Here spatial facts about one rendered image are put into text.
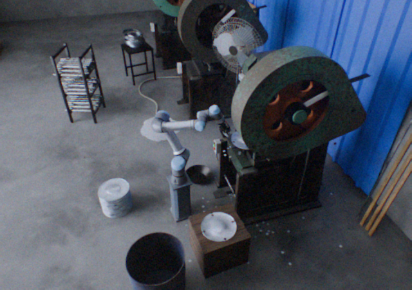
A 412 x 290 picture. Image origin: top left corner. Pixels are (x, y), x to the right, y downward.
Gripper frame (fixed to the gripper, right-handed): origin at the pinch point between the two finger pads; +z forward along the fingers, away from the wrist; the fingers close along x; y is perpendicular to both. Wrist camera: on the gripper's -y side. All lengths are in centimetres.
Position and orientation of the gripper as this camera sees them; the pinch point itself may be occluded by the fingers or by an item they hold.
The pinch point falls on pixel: (228, 134)
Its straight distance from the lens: 287.6
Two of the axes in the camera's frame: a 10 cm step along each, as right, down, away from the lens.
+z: 4.0, 6.4, 6.6
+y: 3.4, 5.7, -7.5
